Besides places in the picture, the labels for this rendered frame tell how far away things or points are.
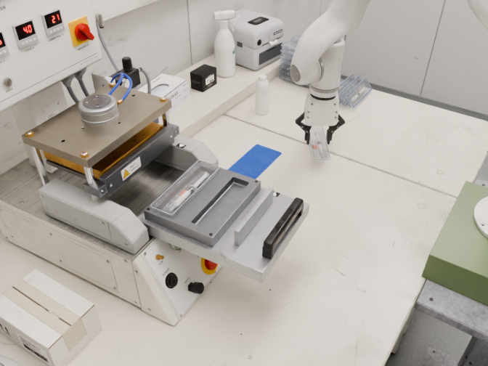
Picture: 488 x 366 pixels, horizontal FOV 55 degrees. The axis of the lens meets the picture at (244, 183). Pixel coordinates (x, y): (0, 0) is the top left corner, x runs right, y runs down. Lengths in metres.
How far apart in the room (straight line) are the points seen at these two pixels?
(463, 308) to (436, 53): 2.35
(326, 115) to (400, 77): 2.07
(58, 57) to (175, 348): 0.67
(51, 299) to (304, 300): 0.55
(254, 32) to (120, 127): 1.00
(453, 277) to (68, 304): 0.84
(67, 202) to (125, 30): 0.87
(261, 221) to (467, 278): 0.49
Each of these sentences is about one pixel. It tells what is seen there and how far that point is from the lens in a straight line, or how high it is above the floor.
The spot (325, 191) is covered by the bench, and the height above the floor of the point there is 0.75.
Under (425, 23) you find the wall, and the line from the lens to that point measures 3.31.
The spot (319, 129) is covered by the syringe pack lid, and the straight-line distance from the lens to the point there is 1.55.
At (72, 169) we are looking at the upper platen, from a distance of 1.06.
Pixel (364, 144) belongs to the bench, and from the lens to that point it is 1.63.
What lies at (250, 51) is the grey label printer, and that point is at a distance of 1.93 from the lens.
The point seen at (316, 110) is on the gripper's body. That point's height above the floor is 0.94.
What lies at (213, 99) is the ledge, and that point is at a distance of 1.75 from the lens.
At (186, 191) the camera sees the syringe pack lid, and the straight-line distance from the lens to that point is 0.99.
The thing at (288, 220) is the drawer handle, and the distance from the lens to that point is 0.91.
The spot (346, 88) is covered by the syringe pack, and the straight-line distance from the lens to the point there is 1.85.
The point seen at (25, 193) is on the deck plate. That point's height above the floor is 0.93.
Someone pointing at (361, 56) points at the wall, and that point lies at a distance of 3.51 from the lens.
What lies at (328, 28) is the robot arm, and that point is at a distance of 1.25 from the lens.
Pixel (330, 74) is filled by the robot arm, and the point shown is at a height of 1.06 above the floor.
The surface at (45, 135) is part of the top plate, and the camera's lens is 1.04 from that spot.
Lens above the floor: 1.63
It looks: 38 degrees down
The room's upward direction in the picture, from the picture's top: straight up
